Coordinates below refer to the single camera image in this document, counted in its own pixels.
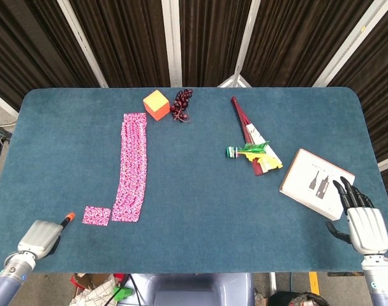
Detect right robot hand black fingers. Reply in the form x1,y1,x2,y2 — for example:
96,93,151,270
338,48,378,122
325,176,388,256

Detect folded red paper fan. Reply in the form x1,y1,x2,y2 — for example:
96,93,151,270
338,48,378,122
230,96,283,177

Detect grey floor cables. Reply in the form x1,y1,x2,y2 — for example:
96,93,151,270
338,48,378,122
0,122,15,145

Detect dark red grape bunch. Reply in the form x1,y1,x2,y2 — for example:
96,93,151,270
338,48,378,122
170,89,194,124

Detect left robot hand orange fingertip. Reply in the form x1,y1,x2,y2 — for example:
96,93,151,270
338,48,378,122
17,212,76,258

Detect cardboard box with checked paper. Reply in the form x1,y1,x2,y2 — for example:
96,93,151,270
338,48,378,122
69,273,119,306

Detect small pink knitted square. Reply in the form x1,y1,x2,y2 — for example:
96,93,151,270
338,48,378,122
82,205,112,227

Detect white frame post with foot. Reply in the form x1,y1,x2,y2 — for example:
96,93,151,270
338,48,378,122
216,0,262,89

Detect black bag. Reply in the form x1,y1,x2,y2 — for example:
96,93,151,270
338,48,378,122
267,291,329,306

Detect orange yellow cube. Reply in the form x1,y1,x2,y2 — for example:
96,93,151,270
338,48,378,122
142,89,171,122

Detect green yellow feather shuttlecock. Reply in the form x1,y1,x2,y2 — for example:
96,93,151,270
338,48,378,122
226,140,283,170

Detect pink knitted cloth strip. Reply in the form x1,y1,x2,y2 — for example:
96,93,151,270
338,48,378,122
111,113,149,223

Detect green plastic object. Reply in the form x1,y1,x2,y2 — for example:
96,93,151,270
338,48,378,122
113,286,134,302

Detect white book with black print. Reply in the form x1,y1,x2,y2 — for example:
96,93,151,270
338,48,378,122
279,148,356,221

